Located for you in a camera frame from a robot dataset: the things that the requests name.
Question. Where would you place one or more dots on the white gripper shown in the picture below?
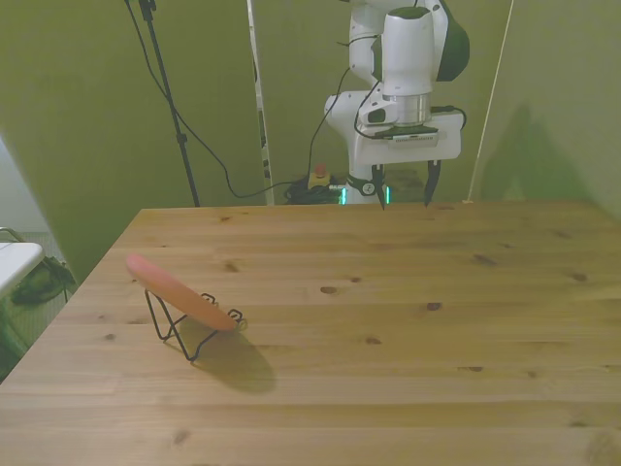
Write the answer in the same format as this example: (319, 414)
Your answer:
(448, 141)

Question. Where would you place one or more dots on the orange plastic bowl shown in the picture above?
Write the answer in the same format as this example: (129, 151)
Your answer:
(179, 293)

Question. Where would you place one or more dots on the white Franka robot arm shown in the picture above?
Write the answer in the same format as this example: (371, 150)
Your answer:
(407, 48)

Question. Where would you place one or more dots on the brown robot mounting stand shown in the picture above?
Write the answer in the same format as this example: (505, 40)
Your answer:
(407, 184)

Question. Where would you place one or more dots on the red yellow emergency stop button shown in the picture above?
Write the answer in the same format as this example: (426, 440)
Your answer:
(320, 170)

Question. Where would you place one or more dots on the white vertical strip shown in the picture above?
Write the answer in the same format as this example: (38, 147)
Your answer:
(258, 97)

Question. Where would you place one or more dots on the black tripod stand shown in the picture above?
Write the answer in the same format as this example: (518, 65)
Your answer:
(181, 138)

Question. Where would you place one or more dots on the dark green bag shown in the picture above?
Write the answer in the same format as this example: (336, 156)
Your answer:
(36, 286)

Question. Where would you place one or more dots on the white side table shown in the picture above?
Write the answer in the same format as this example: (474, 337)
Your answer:
(14, 262)

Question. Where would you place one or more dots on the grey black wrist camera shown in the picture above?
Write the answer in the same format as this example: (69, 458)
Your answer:
(412, 138)

